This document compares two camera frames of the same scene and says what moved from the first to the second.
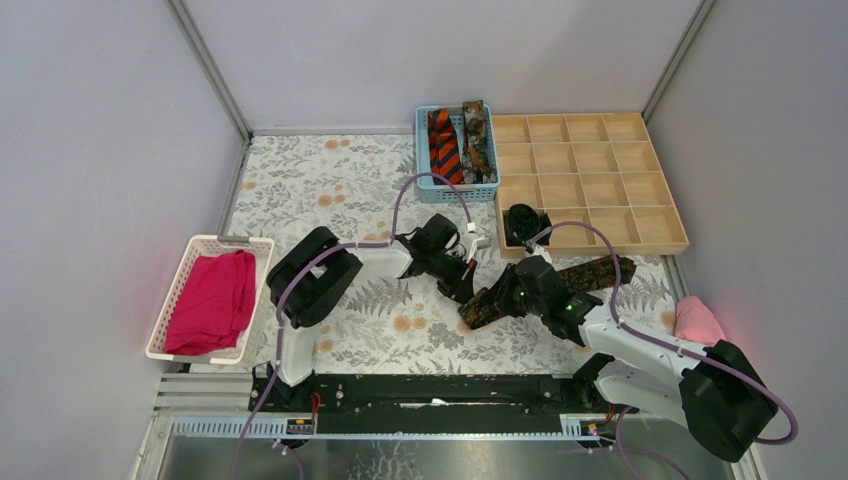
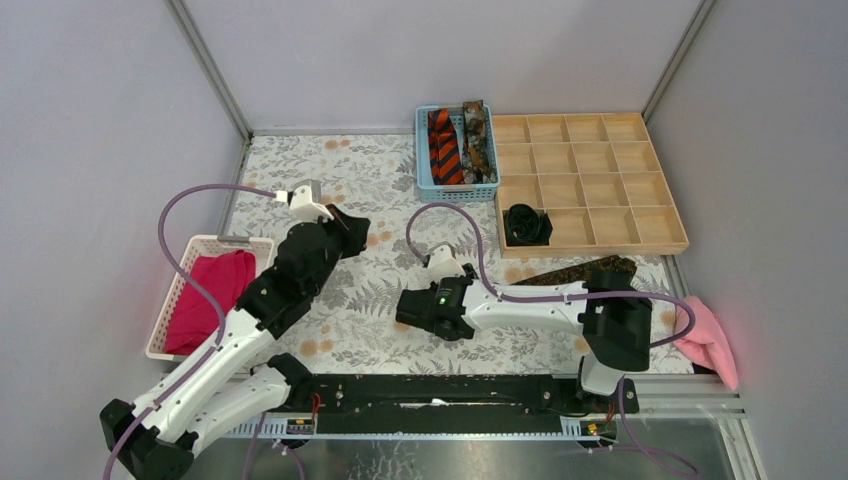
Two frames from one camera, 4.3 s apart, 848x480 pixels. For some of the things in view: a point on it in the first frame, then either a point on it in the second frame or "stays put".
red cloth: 212,304 stays put
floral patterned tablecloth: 379,276 stays put
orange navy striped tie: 446,155 stays put
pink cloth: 695,322 stays put
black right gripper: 502,300 to 469,272
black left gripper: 457,281 to 337,232
